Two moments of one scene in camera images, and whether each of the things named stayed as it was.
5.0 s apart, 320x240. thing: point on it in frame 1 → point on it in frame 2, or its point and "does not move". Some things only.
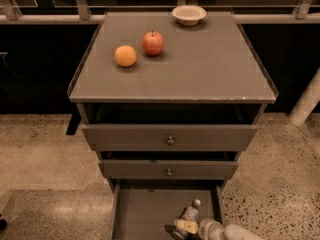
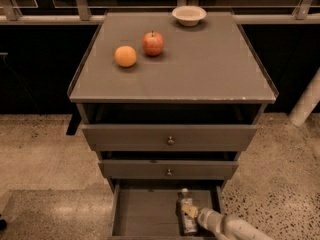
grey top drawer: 170,137 does not move
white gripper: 206,226 → 207,218
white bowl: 189,15 does not move
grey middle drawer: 168,169 does not move
